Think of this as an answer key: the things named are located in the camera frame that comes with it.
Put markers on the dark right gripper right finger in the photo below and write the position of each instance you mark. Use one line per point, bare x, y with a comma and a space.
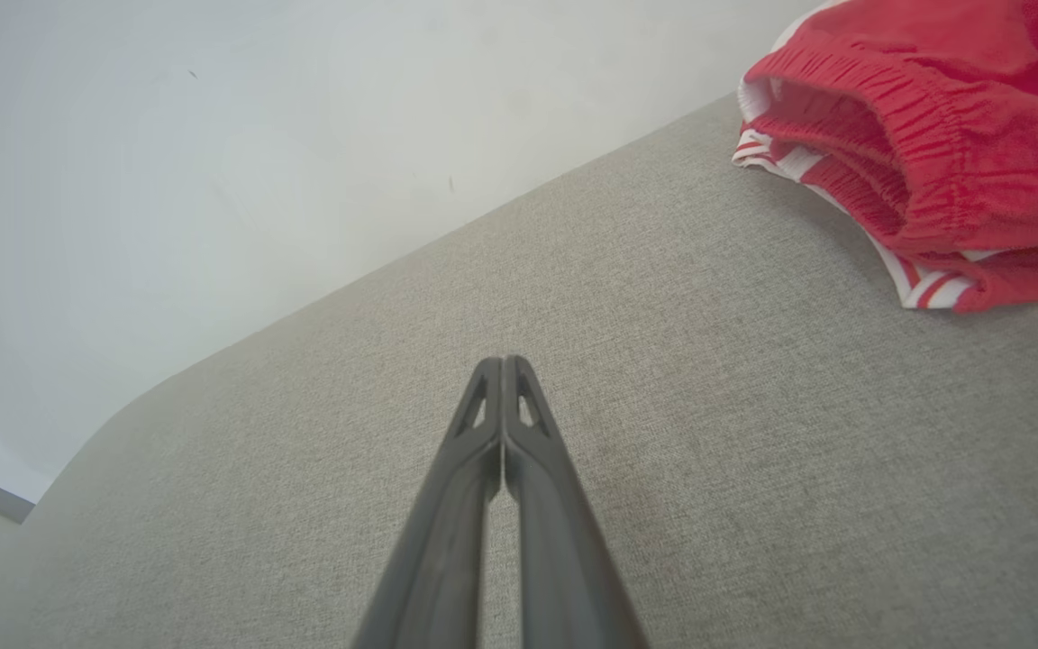
555, 541

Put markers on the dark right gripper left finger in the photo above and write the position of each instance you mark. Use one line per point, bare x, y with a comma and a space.
447, 541

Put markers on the red shorts with white stripes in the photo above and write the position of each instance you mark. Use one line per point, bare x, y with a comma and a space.
978, 90
1024, 281

